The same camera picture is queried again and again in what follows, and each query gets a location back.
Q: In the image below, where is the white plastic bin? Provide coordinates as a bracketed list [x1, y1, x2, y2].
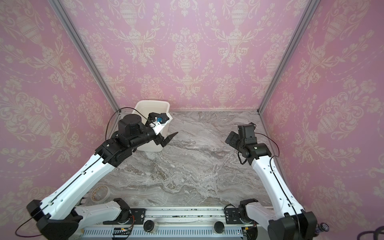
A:
[135, 100, 173, 153]

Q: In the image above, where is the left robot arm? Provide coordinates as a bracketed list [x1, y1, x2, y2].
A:
[27, 113, 175, 240]

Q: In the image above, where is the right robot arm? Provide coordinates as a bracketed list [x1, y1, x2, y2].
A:
[226, 123, 318, 240]

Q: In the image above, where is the left jar black lid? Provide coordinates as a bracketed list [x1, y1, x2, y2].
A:
[143, 220, 159, 234]

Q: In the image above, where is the jar black lid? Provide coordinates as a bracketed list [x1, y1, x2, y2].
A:
[213, 221, 225, 235]
[143, 220, 159, 234]

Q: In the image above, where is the right jar black lid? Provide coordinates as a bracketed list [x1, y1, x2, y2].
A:
[213, 221, 225, 235]

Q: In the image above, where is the purple drink bottle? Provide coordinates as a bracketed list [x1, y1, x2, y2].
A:
[315, 223, 330, 235]

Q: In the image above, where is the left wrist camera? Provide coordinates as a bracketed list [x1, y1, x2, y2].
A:
[147, 113, 170, 135]

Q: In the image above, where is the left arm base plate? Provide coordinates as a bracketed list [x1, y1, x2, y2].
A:
[103, 208, 146, 225]

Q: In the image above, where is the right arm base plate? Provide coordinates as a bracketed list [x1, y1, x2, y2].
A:
[224, 208, 258, 225]

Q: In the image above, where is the white slotted cable duct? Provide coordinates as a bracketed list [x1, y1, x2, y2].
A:
[81, 227, 244, 240]

